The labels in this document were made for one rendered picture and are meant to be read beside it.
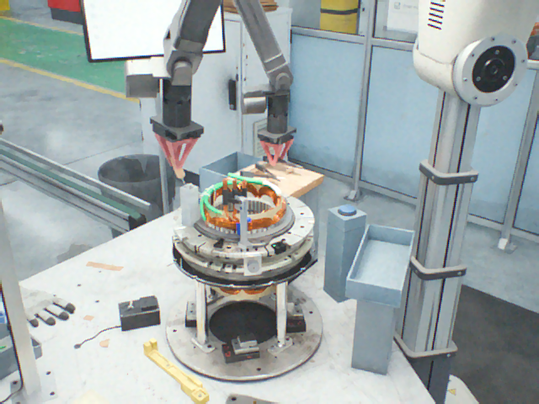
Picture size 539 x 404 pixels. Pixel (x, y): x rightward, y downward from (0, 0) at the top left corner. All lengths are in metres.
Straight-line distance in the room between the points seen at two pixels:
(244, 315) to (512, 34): 0.90
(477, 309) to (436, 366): 1.35
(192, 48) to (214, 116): 2.69
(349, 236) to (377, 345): 0.30
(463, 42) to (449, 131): 0.22
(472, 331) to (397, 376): 1.51
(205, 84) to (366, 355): 2.64
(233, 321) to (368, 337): 0.37
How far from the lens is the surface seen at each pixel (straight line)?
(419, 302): 1.54
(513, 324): 2.97
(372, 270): 1.27
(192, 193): 1.24
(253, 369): 1.33
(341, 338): 1.46
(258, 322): 1.49
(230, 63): 3.53
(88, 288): 1.68
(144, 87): 1.11
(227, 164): 1.74
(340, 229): 1.46
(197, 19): 1.02
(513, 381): 2.66
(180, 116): 1.14
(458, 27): 1.24
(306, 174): 1.60
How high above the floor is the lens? 1.70
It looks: 26 degrees down
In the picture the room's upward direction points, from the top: 1 degrees clockwise
